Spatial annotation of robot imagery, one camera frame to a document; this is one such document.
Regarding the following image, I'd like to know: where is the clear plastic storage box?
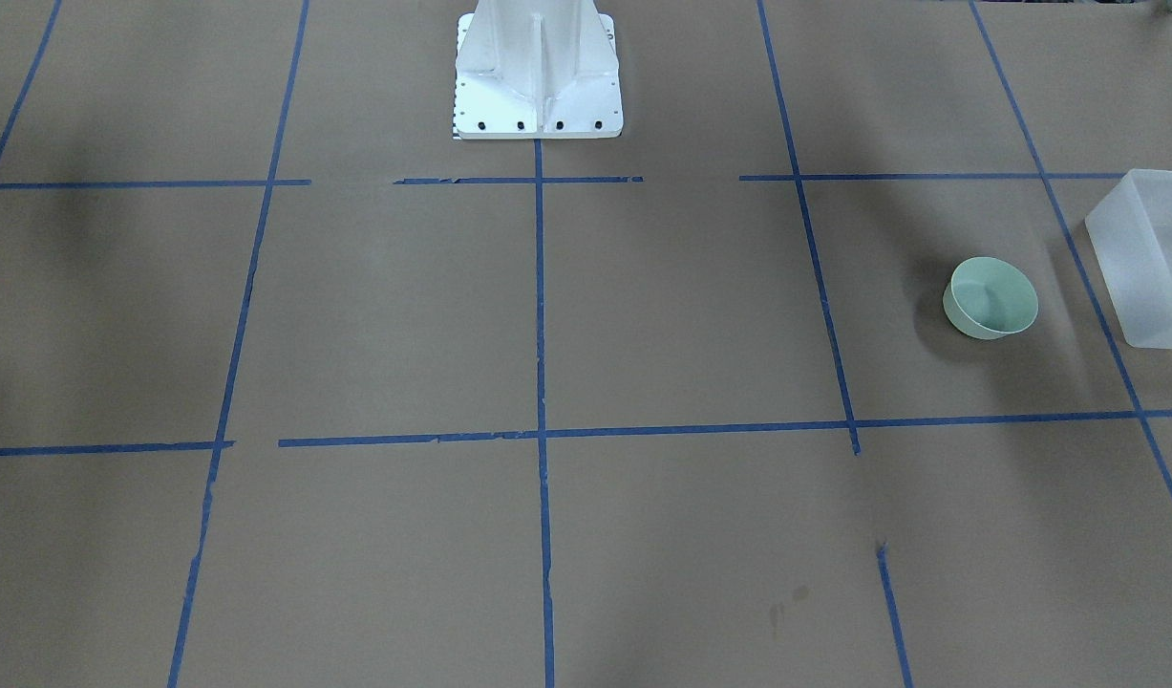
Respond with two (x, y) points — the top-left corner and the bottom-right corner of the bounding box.
(1086, 169), (1172, 350)

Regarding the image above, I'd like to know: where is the green ceramic bowl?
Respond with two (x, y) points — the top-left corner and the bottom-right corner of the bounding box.
(941, 256), (1040, 341)

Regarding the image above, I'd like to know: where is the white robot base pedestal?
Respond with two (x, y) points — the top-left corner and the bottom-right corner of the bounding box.
(452, 1), (625, 139)

